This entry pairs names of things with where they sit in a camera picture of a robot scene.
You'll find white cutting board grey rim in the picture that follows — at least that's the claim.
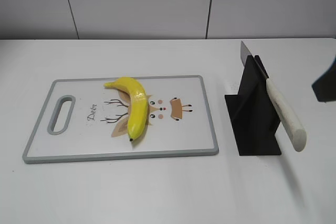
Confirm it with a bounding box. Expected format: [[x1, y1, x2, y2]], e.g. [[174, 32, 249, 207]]
[[23, 75, 218, 164]]

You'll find white-handled kitchen knife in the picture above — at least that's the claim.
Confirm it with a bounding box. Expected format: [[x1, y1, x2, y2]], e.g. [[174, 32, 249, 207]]
[[240, 42, 307, 152]]

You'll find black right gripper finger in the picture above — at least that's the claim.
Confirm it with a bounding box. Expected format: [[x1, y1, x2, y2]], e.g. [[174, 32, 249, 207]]
[[311, 60, 336, 102]]

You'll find yellow plastic banana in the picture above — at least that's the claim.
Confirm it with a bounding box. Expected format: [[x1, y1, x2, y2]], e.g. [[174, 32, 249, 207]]
[[103, 77, 148, 142]]

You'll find black knife stand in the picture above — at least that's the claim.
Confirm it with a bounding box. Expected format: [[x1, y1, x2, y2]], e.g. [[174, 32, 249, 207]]
[[225, 55, 281, 156]]

